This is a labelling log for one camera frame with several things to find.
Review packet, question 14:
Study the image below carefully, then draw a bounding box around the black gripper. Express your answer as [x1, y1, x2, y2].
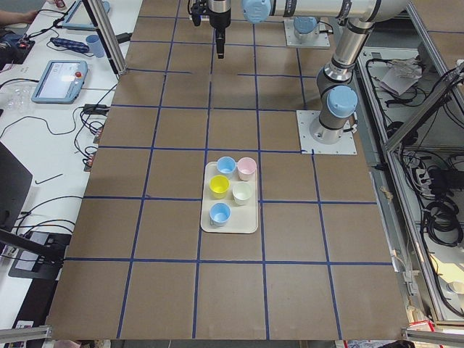
[207, 0, 231, 59]

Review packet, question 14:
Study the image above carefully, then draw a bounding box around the blue cup on desk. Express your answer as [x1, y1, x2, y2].
[86, 34, 105, 58]

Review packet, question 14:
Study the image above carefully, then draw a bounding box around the blue plastic cup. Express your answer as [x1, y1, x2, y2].
[216, 156, 236, 179]
[209, 202, 231, 226]

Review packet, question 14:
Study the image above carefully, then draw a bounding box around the pink plastic cup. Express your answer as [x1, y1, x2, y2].
[237, 157, 257, 181]

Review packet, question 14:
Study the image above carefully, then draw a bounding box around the yellow plastic cup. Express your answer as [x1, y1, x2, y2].
[209, 175, 230, 199]

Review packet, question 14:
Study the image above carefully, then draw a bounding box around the cream plastic cup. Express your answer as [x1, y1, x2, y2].
[232, 181, 253, 205]

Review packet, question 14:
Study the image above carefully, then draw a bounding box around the far teach pendant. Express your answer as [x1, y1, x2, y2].
[62, 1, 95, 31]

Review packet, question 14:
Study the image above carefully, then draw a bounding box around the teach pendant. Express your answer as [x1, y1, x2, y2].
[62, 1, 95, 31]
[31, 60, 88, 104]

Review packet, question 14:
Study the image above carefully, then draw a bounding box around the blue plaid pouch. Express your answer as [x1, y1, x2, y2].
[50, 37, 90, 54]

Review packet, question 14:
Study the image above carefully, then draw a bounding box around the black power adapter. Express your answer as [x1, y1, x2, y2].
[83, 104, 109, 115]

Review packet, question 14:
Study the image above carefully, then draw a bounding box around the near teach pendant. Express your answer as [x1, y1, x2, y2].
[31, 60, 88, 104]

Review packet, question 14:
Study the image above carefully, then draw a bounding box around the cream plastic tray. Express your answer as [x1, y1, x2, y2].
[200, 162, 259, 234]

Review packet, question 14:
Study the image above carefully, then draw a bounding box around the black monitor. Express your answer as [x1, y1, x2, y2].
[0, 143, 33, 231]

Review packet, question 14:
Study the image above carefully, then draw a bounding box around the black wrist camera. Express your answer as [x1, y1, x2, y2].
[188, 0, 208, 27]

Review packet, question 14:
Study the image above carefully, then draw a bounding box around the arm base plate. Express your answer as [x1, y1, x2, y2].
[296, 110, 357, 155]
[283, 19, 331, 49]

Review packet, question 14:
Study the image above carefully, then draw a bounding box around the aluminium frame post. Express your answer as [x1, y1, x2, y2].
[83, 0, 128, 76]

